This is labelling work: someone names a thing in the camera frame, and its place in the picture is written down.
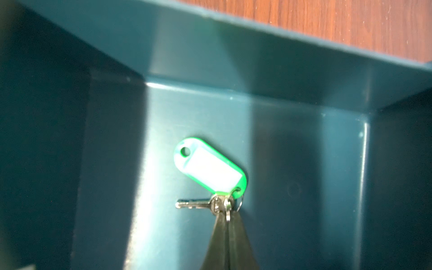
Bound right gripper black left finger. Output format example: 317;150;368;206
200;213;229;270

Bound teal drawer tray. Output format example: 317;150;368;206
1;1;432;270

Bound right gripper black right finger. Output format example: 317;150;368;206
228;211;260;270

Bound keys with green tag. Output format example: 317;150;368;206
173;137;248;222

